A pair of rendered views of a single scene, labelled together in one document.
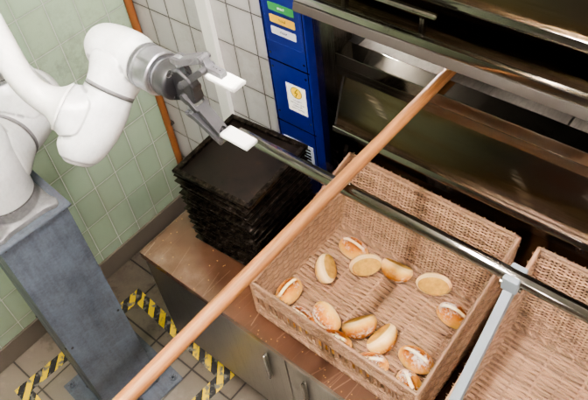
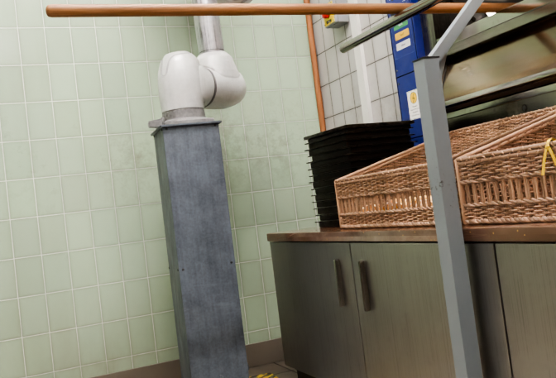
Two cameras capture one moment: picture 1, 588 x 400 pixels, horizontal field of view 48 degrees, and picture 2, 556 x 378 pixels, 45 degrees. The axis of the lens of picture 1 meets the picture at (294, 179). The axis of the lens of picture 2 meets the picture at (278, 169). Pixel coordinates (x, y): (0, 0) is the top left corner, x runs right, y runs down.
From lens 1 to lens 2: 1.87 m
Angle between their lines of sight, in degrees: 53
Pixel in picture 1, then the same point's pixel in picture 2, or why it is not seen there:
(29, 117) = (217, 72)
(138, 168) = not seen: hidden behind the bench
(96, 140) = not seen: outside the picture
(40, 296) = (176, 189)
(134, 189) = not seen: hidden behind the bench
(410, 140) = (489, 77)
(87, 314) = (205, 243)
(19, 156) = (201, 77)
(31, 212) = (194, 117)
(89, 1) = (293, 104)
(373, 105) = (464, 71)
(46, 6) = (262, 93)
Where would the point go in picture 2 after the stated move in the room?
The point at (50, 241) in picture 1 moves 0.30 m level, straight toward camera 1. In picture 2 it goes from (198, 144) to (201, 134)
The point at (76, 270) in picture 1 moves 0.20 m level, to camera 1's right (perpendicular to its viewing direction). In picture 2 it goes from (209, 187) to (261, 179)
